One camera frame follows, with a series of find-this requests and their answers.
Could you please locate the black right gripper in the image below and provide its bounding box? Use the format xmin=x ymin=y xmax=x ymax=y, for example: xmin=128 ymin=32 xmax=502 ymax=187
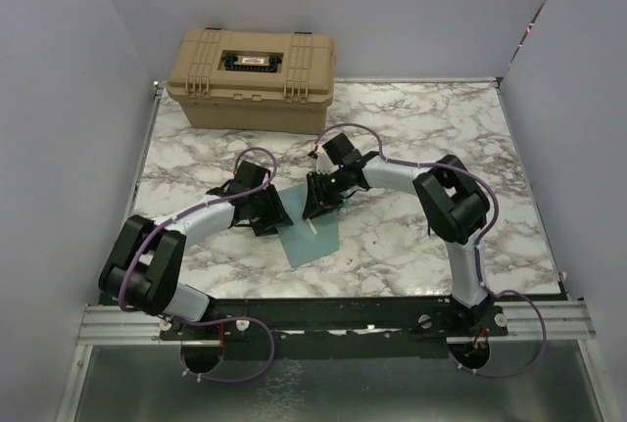
xmin=302 ymin=167 xmax=350 ymax=220

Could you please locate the cream paper letter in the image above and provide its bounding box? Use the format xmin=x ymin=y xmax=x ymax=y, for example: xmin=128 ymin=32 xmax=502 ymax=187
xmin=306 ymin=218 xmax=317 ymax=235

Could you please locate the teal envelope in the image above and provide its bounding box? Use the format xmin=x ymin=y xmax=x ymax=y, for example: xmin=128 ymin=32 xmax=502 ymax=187
xmin=278 ymin=184 xmax=339 ymax=268

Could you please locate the green white glue stick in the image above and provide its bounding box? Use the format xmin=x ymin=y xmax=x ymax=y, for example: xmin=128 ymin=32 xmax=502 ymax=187
xmin=338 ymin=199 xmax=349 ymax=213

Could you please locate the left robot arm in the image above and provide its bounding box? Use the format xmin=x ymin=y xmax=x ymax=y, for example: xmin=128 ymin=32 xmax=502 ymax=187
xmin=98 ymin=161 xmax=293 ymax=339

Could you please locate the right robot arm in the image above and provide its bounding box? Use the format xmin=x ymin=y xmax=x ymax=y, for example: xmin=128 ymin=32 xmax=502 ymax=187
xmin=302 ymin=133 xmax=490 ymax=335

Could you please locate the tan plastic toolbox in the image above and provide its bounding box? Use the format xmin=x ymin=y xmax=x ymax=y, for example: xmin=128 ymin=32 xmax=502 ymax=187
xmin=166 ymin=27 xmax=337 ymax=134

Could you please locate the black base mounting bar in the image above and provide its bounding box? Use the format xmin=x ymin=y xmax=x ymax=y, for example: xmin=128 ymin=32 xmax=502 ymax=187
xmin=161 ymin=296 xmax=507 ymax=361

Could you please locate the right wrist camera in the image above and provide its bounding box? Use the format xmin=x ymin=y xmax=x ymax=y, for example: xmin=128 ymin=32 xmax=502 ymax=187
xmin=309 ymin=145 xmax=335 ymax=174

